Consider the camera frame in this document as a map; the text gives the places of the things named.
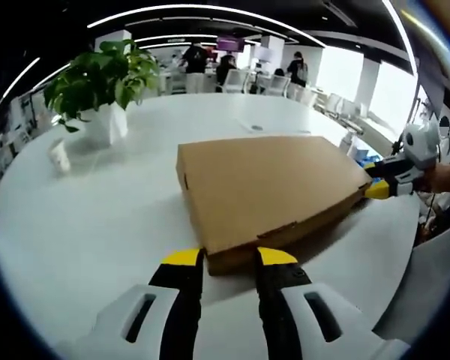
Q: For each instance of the dark hanging screen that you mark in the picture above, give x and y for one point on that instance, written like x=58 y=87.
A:
x=431 y=75

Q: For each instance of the curved ceiling light strip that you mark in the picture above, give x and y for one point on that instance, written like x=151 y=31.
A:
x=210 y=11

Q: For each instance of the round table socket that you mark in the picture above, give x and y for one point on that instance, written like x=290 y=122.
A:
x=257 y=127

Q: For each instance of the brown cardboard shoe box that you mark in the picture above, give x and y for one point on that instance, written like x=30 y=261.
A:
x=262 y=187

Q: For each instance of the white paper cup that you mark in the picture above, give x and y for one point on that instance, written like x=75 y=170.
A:
x=59 y=155

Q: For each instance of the white pump bottle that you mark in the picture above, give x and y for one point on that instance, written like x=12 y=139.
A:
x=351 y=146

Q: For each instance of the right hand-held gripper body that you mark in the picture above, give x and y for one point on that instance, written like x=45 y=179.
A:
x=422 y=144

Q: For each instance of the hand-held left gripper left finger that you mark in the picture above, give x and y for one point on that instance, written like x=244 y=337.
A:
x=183 y=311

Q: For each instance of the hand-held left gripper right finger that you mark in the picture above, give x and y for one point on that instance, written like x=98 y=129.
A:
x=277 y=311

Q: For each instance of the green plant in white pot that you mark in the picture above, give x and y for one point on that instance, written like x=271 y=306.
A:
x=97 y=82

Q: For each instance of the white office chair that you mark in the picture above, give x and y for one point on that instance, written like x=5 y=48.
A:
x=280 y=85
x=236 y=81

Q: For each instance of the grey mesh office chair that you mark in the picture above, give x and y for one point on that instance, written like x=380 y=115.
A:
x=435 y=285

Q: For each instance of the purple wall screen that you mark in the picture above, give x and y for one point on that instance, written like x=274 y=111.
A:
x=230 y=43

